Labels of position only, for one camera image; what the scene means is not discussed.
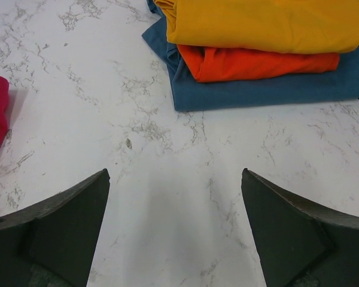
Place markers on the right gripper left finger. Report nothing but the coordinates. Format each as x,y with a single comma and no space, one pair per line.
52,242

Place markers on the blue folded t-shirt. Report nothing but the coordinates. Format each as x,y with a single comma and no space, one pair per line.
188,95

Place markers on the orange folded t-shirt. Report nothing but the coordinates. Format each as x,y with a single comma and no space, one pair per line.
209,64

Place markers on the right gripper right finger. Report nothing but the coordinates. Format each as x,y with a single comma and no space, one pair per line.
300,242

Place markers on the mustard yellow folded t-shirt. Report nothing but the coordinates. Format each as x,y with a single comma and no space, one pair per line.
298,27

